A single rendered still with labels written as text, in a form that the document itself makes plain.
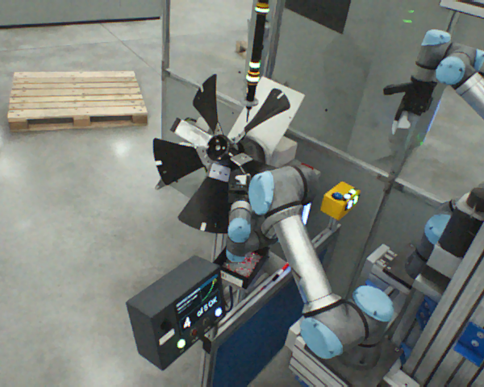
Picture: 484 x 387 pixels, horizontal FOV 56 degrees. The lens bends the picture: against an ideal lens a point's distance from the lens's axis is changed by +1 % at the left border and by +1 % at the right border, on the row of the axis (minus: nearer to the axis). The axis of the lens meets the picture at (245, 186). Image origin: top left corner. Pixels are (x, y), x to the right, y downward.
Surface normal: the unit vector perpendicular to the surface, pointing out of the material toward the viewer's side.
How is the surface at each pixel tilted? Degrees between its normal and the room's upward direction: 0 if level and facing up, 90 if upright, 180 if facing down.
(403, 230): 90
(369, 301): 7
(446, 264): 90
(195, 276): 15
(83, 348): 0
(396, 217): 90
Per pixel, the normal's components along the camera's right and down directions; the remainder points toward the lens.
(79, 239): 0.12, -0.80
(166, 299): -0.08, -0.89
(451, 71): -0.58, 0.42
